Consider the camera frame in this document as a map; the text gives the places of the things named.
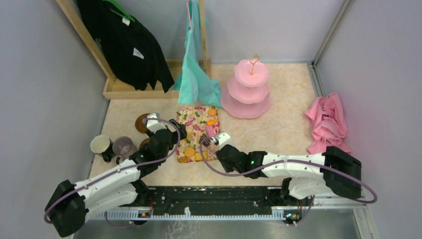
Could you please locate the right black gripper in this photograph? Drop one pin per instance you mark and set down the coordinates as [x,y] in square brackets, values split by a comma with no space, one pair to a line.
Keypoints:
[228,168]

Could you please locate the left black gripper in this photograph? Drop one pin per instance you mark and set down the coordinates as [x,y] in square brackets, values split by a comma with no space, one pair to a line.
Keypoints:
[181,127]

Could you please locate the chocolate cake slice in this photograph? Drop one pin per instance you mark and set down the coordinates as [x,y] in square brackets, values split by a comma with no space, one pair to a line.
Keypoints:
[205,140]

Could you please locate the pink macaron pastry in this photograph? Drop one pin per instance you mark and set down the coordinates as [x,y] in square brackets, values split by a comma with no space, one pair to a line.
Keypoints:
[211,131]

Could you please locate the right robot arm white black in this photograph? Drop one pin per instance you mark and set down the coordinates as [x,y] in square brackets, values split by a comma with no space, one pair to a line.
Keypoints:
[331,171]

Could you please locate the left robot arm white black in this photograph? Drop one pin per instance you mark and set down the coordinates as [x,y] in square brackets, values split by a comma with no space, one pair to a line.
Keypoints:
[73,204]

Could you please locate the floral serving tray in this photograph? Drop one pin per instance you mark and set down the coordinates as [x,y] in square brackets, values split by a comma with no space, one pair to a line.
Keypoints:
[195,119]

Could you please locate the round orange cookie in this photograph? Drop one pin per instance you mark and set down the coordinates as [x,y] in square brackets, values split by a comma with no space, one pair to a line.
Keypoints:
[189,152]

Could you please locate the orange croissant pastry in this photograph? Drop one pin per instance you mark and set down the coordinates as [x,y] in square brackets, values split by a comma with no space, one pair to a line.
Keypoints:
[212,122]

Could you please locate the small brown cookie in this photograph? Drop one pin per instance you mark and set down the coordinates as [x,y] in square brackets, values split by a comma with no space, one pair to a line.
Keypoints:
[184,160]

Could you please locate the yellow square biscuit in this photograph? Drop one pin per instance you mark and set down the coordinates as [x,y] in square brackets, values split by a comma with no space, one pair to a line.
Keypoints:
[200,156]

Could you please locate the small orange pastry top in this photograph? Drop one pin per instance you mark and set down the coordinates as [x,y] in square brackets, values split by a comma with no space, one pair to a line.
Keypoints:
[212,112]

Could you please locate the brown saucer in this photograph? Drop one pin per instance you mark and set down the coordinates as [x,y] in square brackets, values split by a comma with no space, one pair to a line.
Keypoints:
[140,125]
[143,143]

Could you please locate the teal hanging garment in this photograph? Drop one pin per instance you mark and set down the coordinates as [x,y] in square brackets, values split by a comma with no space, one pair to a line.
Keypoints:
[193,83]

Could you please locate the purple mug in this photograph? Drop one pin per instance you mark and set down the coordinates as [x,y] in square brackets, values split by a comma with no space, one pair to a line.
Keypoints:
[123,147]

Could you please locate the pink three-tier cake stand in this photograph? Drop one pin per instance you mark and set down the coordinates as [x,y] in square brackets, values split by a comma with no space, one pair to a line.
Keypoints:
[247,93]

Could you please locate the wooden clothes rack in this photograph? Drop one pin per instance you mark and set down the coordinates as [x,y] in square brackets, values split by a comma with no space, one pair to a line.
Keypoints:
[114,88]

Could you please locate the black hanging garment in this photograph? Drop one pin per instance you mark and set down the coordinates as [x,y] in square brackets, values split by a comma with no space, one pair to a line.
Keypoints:
[132,52]

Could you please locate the cream mug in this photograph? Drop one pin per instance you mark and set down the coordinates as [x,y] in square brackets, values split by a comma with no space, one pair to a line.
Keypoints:
[102,145]

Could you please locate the pink crumpled cloth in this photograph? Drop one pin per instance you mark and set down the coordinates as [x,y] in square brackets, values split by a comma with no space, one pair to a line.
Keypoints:
[329,127]

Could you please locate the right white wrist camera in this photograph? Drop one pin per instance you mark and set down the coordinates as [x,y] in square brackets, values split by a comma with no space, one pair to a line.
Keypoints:
[222,139]

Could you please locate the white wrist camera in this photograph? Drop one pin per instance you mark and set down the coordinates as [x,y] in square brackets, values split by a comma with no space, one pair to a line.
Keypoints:
[153,124]
[222,139]

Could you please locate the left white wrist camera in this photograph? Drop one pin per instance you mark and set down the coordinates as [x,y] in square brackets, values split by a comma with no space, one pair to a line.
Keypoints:
[153,124]

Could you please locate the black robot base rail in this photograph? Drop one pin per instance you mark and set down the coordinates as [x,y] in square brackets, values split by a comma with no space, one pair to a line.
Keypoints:
[221,203]

